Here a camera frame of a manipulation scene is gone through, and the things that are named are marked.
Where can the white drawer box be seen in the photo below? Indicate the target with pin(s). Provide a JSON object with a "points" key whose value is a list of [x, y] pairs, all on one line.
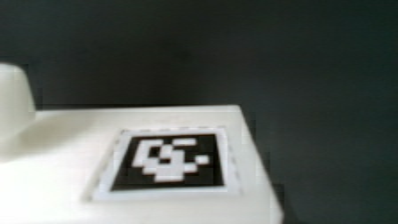
{"points": [[134, 166]]}

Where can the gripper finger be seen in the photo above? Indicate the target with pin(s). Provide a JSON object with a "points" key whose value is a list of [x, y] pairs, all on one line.
{"points": [[17, 105]]}

